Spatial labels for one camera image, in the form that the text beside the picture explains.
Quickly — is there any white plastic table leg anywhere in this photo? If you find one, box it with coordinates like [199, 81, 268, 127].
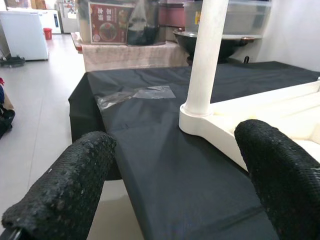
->
[183, 0, 230, 117]

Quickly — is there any white plastic children table top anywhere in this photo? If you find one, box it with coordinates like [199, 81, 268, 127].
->
[178, 79, 320, 173]

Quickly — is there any red small bucket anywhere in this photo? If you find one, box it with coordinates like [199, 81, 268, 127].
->
[42, 27, 53, 41]

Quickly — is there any clear plastic storage box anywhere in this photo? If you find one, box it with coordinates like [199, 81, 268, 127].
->
[183, 0, 272, 36]

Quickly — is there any black tablecloth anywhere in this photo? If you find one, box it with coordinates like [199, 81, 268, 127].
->
[67, 60, 320, 240]

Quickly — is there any orange lidded storage box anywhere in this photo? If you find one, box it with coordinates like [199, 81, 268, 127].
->
[77, 0, 136, 46]

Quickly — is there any beige cloth covered stand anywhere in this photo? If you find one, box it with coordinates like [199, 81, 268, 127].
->
[70, 32, 190, 73]

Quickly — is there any black floor stand base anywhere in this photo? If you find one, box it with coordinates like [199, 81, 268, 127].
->
[0, 56, 26, 68]

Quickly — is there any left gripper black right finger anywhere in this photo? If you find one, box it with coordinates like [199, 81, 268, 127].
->
[234, 119, 320, 240]

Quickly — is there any white appliance blue label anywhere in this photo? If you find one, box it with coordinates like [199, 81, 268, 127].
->
[37, 8, 63, 35]

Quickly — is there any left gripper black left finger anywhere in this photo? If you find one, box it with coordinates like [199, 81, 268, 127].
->
[1, 130, 118, 240]

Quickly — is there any clear tape strip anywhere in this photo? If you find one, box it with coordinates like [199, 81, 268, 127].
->
[96, 84, 176, 111]

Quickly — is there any black wok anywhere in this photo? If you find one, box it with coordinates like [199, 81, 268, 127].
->
[172, 29, 256, 63]

